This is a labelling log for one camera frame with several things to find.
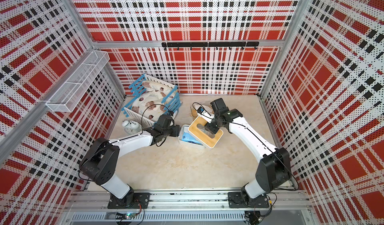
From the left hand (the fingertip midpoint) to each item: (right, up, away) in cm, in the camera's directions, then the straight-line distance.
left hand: (177, 126), depth 94 cm
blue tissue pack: (+6, -6, -4) cm, 9 cm away
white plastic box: (+5, -1, -1) cm, 5 cm away
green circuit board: (-18, -39, -25) cm, 50 cm away
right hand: (+22, +3, -11) cm, 24 cm away
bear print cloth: (-21, +15, +10) cm, 28 cm away
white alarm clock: (-27, 0, -5) cm, 28 cm away
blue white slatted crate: (-5, +17, +8) cm, 20 cm away
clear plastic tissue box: (+11, +13, +7) cm, 18 cm away
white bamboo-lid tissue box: (+13, 0, -14) cm, 19 cm away
